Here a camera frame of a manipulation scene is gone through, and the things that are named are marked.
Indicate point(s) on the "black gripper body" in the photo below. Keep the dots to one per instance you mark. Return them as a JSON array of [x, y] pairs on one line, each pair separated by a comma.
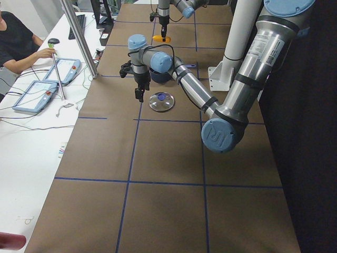
[[164, 21], [140, 79]]

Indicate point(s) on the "yellow corn cob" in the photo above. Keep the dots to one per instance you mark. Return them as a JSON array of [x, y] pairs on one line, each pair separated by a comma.
[[158, 38]]

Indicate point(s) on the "glass pot lid blue knob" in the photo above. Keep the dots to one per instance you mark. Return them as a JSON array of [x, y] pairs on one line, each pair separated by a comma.
[[161, 102]]

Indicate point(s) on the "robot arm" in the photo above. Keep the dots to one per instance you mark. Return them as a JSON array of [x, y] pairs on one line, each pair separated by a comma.
[[260, 30], [186, 8]]

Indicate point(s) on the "person's hand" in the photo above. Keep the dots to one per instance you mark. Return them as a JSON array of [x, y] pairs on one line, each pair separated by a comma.
[[46, 53]]

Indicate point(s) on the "dark blue saucepan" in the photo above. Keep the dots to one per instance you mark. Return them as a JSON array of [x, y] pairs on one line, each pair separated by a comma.
[[165, 77]]

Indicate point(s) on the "upper teach pendant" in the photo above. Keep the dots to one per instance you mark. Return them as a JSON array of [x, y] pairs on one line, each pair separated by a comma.
[[67, 69]]

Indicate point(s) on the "teach pendant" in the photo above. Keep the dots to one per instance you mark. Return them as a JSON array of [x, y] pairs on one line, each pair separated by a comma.
[[67, 69], [36, 97]]

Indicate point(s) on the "metal rod with hook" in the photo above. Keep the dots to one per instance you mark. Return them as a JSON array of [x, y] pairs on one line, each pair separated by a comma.
[[58, 78]]

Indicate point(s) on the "black barcode scanner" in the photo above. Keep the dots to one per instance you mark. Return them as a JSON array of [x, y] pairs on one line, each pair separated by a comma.
[[52, 42]]

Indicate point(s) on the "lower teach pendant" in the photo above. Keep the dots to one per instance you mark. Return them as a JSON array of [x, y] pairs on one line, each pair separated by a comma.
[[36, 97]]

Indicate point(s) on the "small paper card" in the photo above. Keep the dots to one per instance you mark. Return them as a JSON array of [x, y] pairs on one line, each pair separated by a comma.
[[62, 149]]

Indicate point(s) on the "person in black shirt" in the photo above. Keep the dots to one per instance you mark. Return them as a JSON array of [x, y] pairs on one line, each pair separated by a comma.
[[19, 45]]

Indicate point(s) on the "red cylinder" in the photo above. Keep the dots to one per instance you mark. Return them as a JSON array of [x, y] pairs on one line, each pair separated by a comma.
[[10, 241]]

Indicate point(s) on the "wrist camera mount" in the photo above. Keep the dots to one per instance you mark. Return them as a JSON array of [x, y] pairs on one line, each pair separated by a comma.
[[126, 69], [153, 15]]

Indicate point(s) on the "white pedestal column base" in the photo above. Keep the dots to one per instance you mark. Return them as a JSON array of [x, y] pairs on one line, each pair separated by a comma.
[[244, 17]]

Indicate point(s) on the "aluminium frame post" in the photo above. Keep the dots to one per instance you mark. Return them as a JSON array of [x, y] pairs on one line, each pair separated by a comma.
[[79, 36]]

